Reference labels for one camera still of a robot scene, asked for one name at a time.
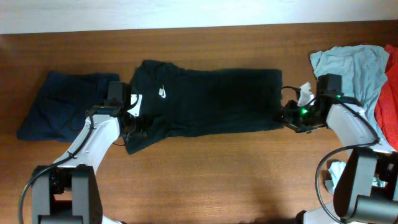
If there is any folded navy blue garment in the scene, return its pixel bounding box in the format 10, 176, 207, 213
17, 72, 119, 142

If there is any light grey-blue t-shirt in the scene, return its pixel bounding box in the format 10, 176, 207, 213
310, 45, 389, 143

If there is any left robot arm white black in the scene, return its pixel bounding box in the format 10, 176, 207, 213
26, 82, 147, 224

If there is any red garment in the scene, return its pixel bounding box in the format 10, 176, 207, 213
358, 44, 397, 149

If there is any black t-shirt white logo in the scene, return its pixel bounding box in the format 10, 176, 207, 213
124, 60, 283, 154

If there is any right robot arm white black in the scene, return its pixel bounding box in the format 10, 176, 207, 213
281, 74, 397, 224

